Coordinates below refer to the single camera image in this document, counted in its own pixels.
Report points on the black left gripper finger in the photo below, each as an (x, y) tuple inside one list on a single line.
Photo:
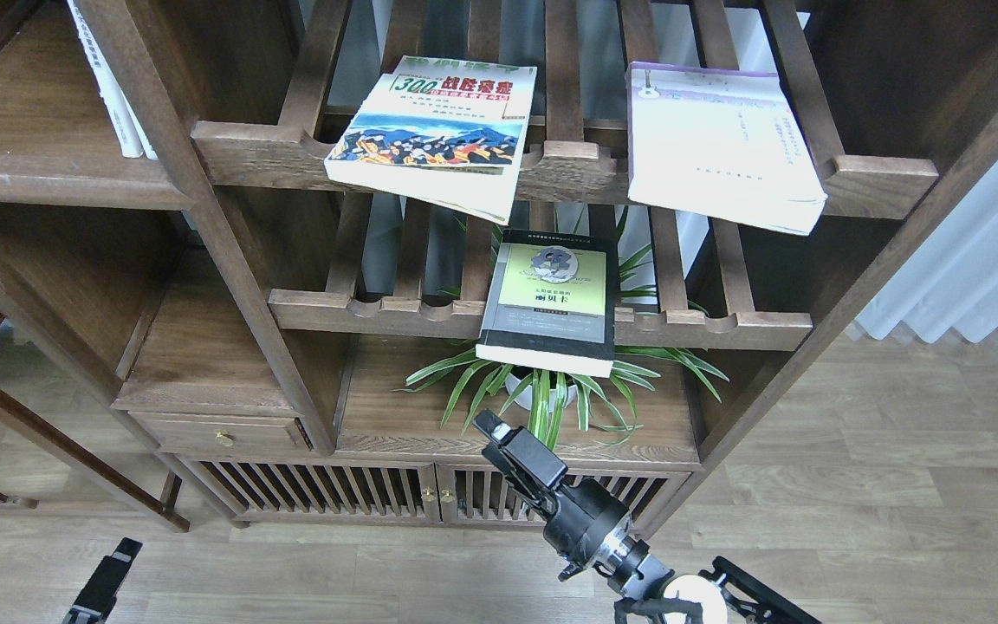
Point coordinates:
[(97, 599)]

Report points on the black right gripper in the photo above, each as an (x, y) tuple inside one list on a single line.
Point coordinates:
[(585, 523)]

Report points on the black and green book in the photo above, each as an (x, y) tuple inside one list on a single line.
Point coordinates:
[(551, 303)]

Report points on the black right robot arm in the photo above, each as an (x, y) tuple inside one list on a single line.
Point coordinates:
[(659, 594)]

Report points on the white plant pot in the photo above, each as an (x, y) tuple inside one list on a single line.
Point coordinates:
[(519, 385)]

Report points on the green spider plant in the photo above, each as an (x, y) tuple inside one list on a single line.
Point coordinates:
[(546, 424)]

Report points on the brass drawer knob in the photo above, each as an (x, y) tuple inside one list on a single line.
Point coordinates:
[(224, 439)]

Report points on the dark wooden bookshelf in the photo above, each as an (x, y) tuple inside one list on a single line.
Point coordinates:
[(219, 286)]

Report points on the colourful cover paperback book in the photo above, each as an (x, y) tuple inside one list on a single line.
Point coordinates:
[(446, 131)]

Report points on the white purple-edged book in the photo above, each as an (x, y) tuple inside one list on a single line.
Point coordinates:
[(721, 143)]

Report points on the white upright book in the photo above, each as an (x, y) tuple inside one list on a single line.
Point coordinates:
[(126, 126)]

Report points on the white curtain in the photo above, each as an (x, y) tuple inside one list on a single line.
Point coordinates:
[(951, 282)]

